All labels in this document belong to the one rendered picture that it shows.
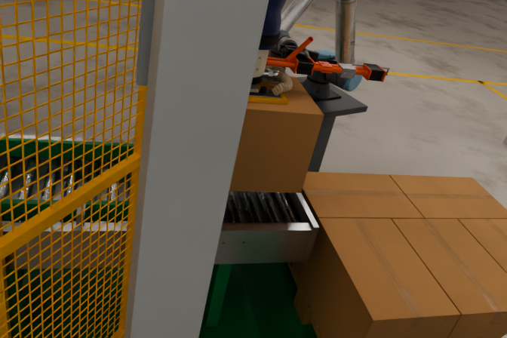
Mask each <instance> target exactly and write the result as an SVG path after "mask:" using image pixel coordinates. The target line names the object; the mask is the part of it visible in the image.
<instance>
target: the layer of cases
mask: <svg viewBox="0 0 507 338"><path fill-rule="evenodd" d="M301 193H302V195H303V197H304V199H305V201H306V203H307V205H308V206H309V209H310V211H311V212H312V215H313V216H314V218H315V220H316V222H317V224H318V226H319V230H318V234H317V236H316V239H315V243H314V246H313V248H312V252H311V255H310V258H309V261H308V262H307V263H293V267H294V268H295V271H296V273H297V276H298V278H299V280H300V283H301V285H302V288H303V290H304V293H305V295H306V298H307V300H308V302H309V305H310V307H311V310H312V312H313V315H314V316H315V320H316V321H317V324H318V327H319V329H320V331H321V334H322V336H323V338H502V337H503V336H505V335H506V334H507V209H506V208H505V207H503V206H502V205H501V204H500V203H499V202H498V201H497V200H496V199H495V198H494V197H493V196H492V195H491V194H490V193H489V192H488V191H487V190H486V189H485V188H484V187H483V186H481V185H480V184H479V183H478V182H477V181H476V180H475V179H474V178H473V177H435V176H414V175H392V174H389V175H388V174H351V173H329V172H308V171H307V174H306V178H305V182H304V184H303V189H302V192H301Z"/></svg>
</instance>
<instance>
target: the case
mask: <svg viewBox="0 0 507 338"><path fill-rule="evenodd" d="M290 78H291V80H292V82H293V87H292V89H291V90H289V91H288V92H284V93H283V95H284V96H285V97H286V99H287V101H288V102H287V105H284V104H274V103H256V102H247V108H246V113H245V116H244V123H243V127H242V131H241V137H240V141H239V145H238V152H237V155H236V160H235V166H234V171H233V174H232V181H231V185H230V189H229V191H241V192H294V193H301V192H302V189H303V184H304V182H305V178H306V174H307V171H308V169H309V164H310V161H311V158H312V154H313V151H314V148H315V144H316V141H317V139H318V134H319V131H320V128H321V124H322V121H323V118H324V114H323V112H322V111H321V110H320V109H319V107H318V106H317V104H316V103H315V101H314V100H313V99H312V98H311V97H310V95H309V94H308V92H307V91H306V89H305V88H304V87H303V86H302V85H301V83H300V82H299V80H298V79H297V77H293V76H290Z"/></svg>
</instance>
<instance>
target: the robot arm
mask: <svg viewBox="0 0 507 338"><path fill-rule="evenodd" d="M313 1H314V0H293V1H292V2H291V3H290V5H289V6H288V7H287V8H286V10H285V11H284V12H283V13H282V14H281V28H280V31H279V32H280V35H279V39H278V43H277V44H276V48H274V49H271V50H269V54H268V57H276V58H282V59H285V58H287V57H288V56H289V55H290V54H291V53H292V52H293V51H295V50H296V49H297V48H298V44H297V43H296V42H295V40H294V39H293V38H292V37H291V36H290V34H289V33H288V32H289V30H290V29H291V28H292V27H293V25H294V24H295V23H296V22H297V21H298V19H300V18H301V16H302V15H303V14H304V13H305V11H306V10H307V9H308V8H309V6H310V5H311V4H312V3H313ZM356 5H357V0H336V28H335V52H334V51H329V50H324V49H319V50H315V51H310V50H307V49H306V48H304V49H303V50H302V51H301V52H299V53H298V54H297V55H301V56H304V57H306V58H308V59H309V58H312V59H313V61H314V62H316V63H318V61H322V62H327V60H335V61H337V63H344V64H351V63H354V64H358V61H357V60H356V59H355V24H356ZM361 80H362V75H355V77H354V78H340V77H339V76H338V75H337V74H336V73H335V72H332V73H323V72H320V71H317V70H313V73H312V75H307V78H306V80H305V81H304V82H303V84H302V86H303V87H304V88H305V89H306V91H307V92H308V94H309V95H310V96H312V97H317V98H325V97H329V96H330V83H331V84H333V85H336V86H337V87H339V88H342V89H343V90H345V91H353V90H354V89H356V87H357V86H358V85H359V83H360V82H361Z"/></svg>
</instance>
